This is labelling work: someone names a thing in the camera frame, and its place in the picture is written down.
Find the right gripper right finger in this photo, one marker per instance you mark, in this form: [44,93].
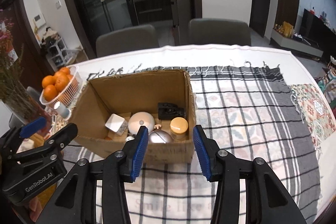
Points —
[267,201]

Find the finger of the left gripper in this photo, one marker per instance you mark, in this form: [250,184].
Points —
[50,142]
[13,138]

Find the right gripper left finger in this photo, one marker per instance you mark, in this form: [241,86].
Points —
[74,201]

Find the white square charger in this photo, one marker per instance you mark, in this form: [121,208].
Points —
[117,124]

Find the round beige plastic device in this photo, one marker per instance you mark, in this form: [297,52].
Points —
[140,119]

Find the silver oval mouse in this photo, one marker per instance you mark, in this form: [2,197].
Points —
[160,137]

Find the black clip device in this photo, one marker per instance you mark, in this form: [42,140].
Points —
[169,111]

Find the small jar yellow lid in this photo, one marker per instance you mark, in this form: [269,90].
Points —
[179,127]

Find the person's left hand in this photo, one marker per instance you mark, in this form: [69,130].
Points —
[38,203]

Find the small white cylinder speaker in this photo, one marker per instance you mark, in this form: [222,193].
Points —
[61,110]

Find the glass flower vase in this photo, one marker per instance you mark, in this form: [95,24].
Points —
[24,107]

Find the white fruit basket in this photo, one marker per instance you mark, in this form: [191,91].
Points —
[68,94]

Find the dried flower bouquet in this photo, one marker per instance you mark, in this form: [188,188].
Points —
[11,69]

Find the orange fruit front left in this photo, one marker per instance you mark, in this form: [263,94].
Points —
[50,93]

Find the brown cardboard box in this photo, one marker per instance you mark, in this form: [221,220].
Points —
[109,109]

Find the orange fruit centre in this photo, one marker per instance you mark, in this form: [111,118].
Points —
[61,82]

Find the white shoe rack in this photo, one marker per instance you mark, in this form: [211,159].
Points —
[55,49]

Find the patterned floral placemat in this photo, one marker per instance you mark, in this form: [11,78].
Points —
[317,116]

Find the grey dining chair left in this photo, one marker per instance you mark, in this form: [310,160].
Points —
[135,38]

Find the grey dining chair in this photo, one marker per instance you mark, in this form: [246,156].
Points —
[135,38]
[202,31]

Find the grey dining chair right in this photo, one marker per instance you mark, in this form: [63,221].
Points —
[202,31]

